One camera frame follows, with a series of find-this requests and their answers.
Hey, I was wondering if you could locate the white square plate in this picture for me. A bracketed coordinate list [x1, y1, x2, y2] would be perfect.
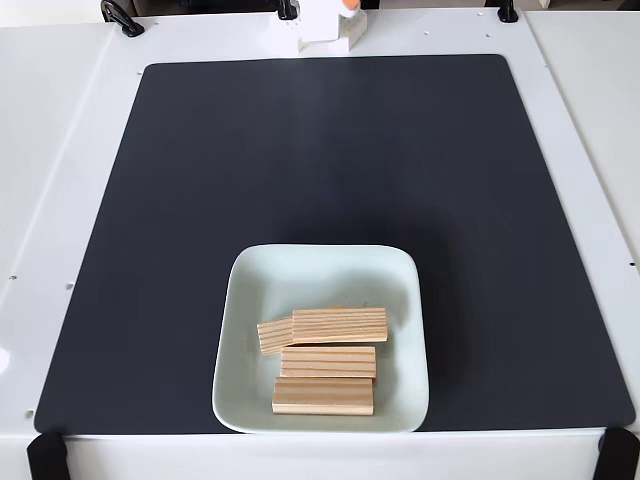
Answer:
[211, 243, 431, 435]

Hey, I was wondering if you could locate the black rubber mat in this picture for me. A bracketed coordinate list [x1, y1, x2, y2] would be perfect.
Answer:
[32, 53, 637, 435]

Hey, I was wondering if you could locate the wooden block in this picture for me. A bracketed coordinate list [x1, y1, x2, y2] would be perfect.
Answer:
[256, 315, 295, 357]
[271, 376, 376, 417]
[278, 344, 378, 380]
[291, 306, 390, 347]

